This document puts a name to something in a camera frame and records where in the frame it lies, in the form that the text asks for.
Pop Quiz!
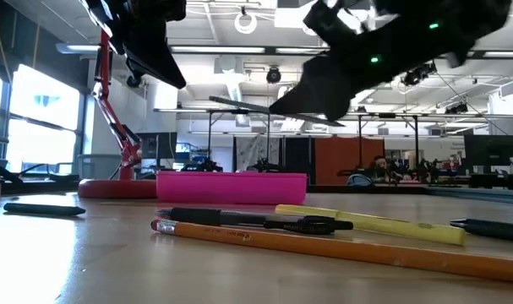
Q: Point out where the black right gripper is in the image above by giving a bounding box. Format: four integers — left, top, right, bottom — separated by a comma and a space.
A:
269, 32, 469, 122

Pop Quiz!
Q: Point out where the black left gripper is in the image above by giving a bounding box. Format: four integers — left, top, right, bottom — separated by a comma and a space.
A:
81, 0, 188, 90

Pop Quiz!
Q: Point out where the pink plastic supply box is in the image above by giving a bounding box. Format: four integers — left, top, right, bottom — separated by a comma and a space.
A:
156, 171, 308, 206

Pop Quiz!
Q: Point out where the orange pencil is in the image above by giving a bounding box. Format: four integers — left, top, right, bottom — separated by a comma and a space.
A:
150, 218, 513, 285

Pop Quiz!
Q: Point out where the yellow highlighter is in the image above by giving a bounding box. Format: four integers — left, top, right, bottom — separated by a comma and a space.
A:
275, 204, 467, 247

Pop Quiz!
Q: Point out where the black pen with rubber grip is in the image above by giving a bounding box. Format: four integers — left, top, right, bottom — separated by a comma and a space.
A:
154, 206, 354, 236

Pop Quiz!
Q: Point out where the dark green crayon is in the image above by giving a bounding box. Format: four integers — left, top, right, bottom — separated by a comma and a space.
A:
3, 202, 87, 218

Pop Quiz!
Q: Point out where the matte black clip pen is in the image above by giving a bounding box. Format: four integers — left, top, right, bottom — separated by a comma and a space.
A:
449, 217, 513, 244

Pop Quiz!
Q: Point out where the orange partition panel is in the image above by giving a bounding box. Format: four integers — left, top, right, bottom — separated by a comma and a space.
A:
314, 137, 385, 186

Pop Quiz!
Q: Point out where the black curtain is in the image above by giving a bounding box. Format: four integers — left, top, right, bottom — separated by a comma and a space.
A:
283, 137, 316, 175

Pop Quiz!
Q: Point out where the blue white round object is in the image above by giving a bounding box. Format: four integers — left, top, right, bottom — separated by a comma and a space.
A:
347, 172, 374, 187

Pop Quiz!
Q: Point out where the black ceiling track light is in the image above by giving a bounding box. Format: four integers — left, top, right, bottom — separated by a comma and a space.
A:
401, 61, 438, 88

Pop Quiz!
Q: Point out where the black monitor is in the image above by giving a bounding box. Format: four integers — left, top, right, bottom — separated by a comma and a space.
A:
463, 134, 513, 169

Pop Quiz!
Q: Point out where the blue-grey side table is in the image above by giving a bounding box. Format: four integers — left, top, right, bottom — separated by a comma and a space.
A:
424, 186, 513, 206

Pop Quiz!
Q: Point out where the black background rig frame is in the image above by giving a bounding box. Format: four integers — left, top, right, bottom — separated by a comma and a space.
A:
356, 112, 421, 176
205, 108, 282, 173

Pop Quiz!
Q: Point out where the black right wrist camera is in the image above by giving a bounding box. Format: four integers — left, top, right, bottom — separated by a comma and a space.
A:
303, 0, 369, 47

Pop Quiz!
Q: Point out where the white cable coil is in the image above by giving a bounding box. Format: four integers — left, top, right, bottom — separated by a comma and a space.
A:
233, 11, 259, 35

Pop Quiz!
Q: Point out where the black aluminium table frame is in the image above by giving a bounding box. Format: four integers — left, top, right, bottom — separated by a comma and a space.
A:
0, 158, 513, 200

